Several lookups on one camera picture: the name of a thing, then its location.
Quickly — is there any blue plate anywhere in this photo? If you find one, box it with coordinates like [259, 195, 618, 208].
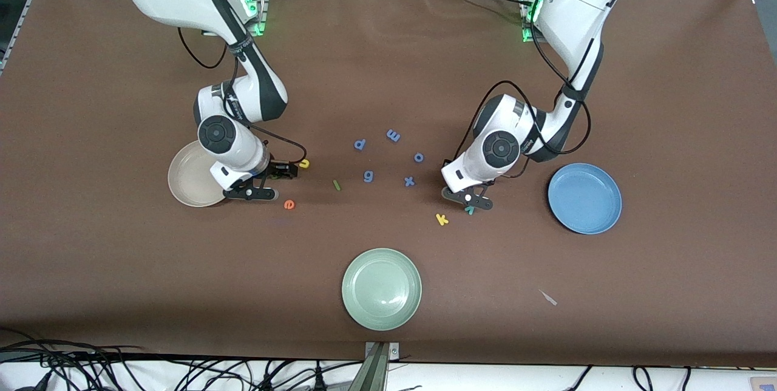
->
[548, 163, 623, 235]

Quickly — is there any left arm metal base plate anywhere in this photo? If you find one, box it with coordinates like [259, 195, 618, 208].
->
[519, 0, 547, 44]

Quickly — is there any beige brown plate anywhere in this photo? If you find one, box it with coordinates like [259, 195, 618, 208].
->
[168, 139, 228, 208]

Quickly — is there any grey metal mounting bracket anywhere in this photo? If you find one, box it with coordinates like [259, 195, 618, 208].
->
[349, 341, 401, 391]

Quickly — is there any pale green plate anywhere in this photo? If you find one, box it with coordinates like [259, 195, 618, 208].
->
[341, 248, 422, 332]

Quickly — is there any tangle of black cables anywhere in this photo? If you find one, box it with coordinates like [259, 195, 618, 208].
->
[0, 327, 365, 391]

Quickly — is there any brown table cover sheet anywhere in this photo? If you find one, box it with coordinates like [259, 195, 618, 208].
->
[0, 0, 777, 367]

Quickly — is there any black floor cable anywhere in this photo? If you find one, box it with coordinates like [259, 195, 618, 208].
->
[631, 365, 655, 391]
[562, 365, 592, 391]

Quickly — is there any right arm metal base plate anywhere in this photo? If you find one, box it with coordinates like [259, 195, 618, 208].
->
[202, 0, 268, 36]

